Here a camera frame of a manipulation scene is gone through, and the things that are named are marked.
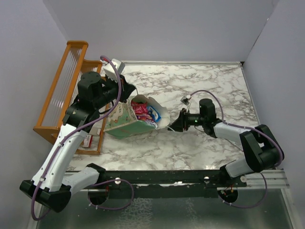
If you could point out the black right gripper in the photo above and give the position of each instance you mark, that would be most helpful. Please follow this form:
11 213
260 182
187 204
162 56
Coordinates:
181 124

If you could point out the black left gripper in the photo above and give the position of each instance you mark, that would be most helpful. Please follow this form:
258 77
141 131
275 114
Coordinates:
126 88

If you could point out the red snack packet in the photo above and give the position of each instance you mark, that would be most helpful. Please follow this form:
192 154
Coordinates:
139 107

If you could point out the green illustrated paper bag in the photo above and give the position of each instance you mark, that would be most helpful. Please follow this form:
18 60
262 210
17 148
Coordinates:
122 122

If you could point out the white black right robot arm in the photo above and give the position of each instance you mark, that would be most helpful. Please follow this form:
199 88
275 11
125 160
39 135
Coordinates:
261 150

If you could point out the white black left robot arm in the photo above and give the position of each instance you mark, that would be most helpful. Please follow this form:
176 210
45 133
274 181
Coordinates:
48 186

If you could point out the blue snack packet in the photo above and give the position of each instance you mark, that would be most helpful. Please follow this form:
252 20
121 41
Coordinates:
153 114

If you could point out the purple snack packet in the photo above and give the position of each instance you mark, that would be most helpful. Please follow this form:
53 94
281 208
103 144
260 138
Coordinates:
144 117

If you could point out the wooden acrylic display rack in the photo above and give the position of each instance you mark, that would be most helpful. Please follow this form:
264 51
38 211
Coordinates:
63 89

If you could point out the small red box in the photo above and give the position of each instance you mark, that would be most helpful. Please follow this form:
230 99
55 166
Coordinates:
87 141

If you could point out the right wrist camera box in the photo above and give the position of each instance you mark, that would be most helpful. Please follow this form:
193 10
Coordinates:
186 100

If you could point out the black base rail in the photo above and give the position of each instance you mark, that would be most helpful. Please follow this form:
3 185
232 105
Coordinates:
127 184

